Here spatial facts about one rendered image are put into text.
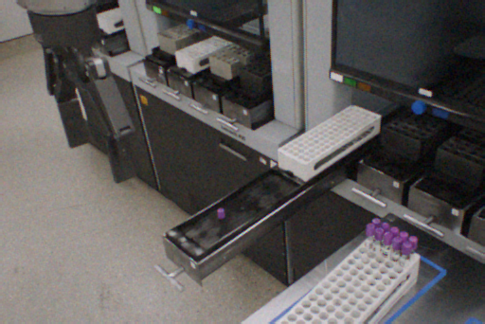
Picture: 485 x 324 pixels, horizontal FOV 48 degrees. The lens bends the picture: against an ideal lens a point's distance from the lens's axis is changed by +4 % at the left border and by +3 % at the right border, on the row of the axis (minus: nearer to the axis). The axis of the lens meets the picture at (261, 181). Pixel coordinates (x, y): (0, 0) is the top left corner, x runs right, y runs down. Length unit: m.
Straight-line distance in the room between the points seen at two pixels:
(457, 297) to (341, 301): 0.23
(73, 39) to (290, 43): 0.91
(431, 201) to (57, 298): 1.56
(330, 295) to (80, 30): 0.58
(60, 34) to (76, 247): 1.89
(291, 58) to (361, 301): 0.81
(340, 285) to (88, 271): 1.57
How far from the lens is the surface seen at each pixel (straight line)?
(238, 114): 1.67
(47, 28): 0.70
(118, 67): 2.28
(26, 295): 2.40
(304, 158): 1.28
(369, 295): 0.95
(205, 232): 1.19
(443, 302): 1.04
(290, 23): 1.49
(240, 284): 2.15
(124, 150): 0.71
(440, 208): 1.29
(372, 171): 1.35
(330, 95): 1.47
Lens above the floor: 1.60
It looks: 37 degrees down
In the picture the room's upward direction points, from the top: 5 degrees counter-clockwise
